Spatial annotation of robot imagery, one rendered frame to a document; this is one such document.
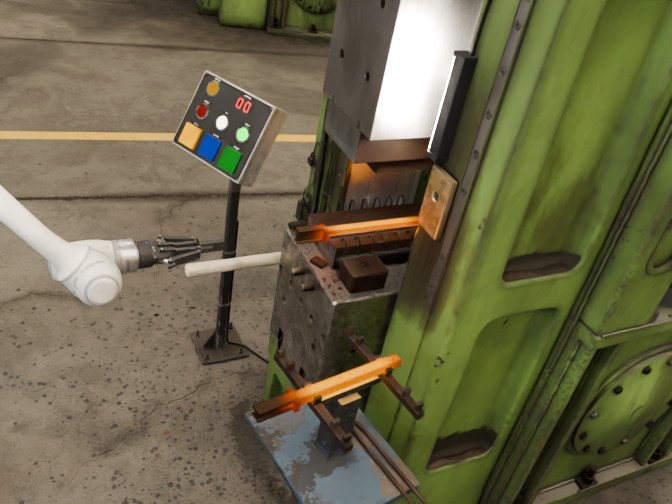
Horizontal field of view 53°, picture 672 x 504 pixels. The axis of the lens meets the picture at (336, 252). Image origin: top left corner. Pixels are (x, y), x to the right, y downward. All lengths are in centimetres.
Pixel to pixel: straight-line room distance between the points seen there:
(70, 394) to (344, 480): 138
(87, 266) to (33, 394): 131
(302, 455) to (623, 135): 113
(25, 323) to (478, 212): 212
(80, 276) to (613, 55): 128
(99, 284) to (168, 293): 169
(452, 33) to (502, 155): 35
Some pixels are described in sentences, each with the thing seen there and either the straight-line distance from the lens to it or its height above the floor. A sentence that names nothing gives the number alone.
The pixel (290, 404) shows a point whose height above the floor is 93.
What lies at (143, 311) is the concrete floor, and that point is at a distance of 316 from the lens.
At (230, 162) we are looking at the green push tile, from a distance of 226.
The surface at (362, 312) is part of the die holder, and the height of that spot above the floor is 86.
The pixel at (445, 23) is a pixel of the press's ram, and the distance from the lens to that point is 169.
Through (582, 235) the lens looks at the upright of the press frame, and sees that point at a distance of 189.
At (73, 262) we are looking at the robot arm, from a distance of 161.
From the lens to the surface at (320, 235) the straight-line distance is 198.
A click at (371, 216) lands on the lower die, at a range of 213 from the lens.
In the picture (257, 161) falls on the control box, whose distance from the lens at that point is 226.
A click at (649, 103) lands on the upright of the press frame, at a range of 175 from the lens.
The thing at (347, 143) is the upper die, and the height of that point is 130.
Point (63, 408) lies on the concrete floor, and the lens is 279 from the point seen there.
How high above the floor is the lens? 209
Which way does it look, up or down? 35 degrees down
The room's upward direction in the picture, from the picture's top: 12 degrees clockwise
